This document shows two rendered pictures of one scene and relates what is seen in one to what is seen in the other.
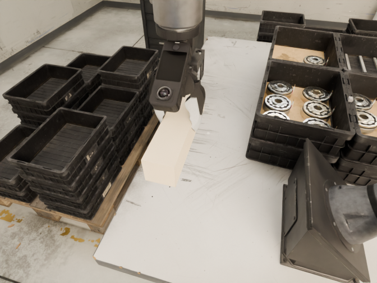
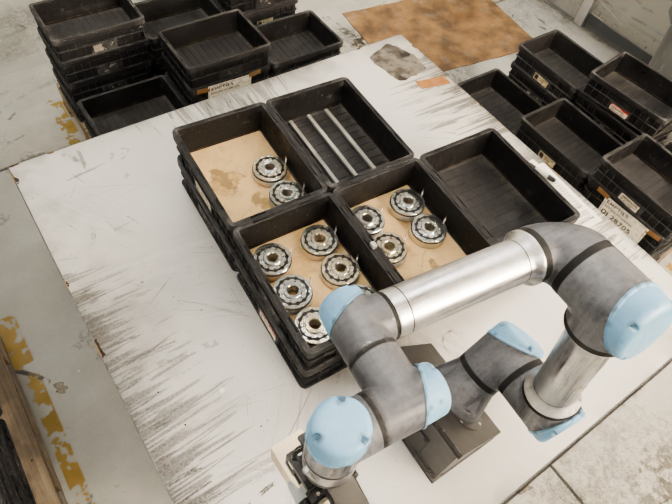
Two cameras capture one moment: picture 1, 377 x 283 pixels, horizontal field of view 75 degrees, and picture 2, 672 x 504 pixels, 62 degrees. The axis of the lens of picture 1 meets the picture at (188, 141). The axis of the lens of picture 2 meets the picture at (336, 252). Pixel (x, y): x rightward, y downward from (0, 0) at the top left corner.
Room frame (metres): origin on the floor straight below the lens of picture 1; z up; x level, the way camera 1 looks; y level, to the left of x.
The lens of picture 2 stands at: (0.33, 0.22, 2.08)
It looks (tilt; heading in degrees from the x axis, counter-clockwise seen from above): 55 degrees down; 301
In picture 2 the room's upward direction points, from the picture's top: 11 degrees clockwise
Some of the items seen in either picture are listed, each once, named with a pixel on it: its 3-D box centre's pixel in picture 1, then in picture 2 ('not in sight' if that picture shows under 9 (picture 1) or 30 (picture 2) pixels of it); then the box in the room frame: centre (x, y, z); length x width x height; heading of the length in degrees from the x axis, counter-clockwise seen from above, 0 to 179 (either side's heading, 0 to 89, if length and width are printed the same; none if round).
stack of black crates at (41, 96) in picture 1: (58, 109); not in sight; (1.36, 0.91, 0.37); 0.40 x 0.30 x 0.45; 165
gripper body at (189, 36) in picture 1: (180, 56); (321, 466); (0.41, 0.01, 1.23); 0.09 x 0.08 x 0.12; 165
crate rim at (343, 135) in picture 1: (303, 92); (319, 267); (0.76, -0.42, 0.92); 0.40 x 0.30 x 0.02; 161
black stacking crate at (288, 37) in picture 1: (300, 56); (248, 174); (1.14, -0.55, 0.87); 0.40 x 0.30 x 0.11; 161
